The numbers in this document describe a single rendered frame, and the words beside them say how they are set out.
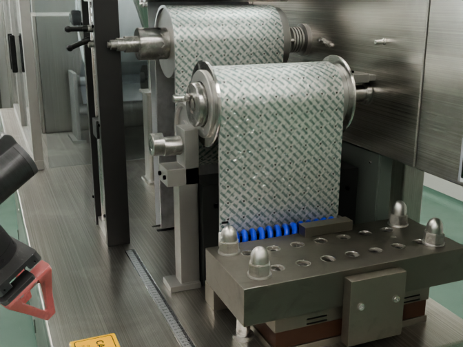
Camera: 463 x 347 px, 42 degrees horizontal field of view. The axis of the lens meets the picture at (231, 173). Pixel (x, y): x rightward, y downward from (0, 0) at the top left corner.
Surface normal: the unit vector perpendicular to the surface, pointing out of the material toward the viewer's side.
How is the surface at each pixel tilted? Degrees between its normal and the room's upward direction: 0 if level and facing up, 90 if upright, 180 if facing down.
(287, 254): 0
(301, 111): 90
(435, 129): 90
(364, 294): 90
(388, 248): 0
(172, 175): 90
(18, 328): 0
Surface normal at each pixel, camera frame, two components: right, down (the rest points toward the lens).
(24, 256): -0.34, -0.73
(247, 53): 0.38, 0.29
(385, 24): -0.93, 0.11
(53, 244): 0.00, -0.96
